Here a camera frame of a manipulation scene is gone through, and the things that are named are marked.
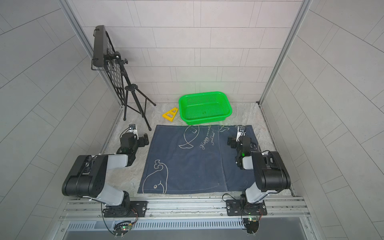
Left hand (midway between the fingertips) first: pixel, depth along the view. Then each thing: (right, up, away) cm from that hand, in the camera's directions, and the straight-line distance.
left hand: (142, 132), depth 95 cm
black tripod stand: (-3, +21, -3) cm, 22 cm away
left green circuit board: (+3, -39, -30) cm, 49 cm away
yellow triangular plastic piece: (+16, +11, +14) cm, 24 cm away
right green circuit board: (+61, -39, -28) cm, 77 cm away
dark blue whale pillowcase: (+32, -15, -7) cm, 37 cm away
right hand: (+62, -1, 0) cm, 62 cm away
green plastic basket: (+41, +16, +17) cm, 47 cm away
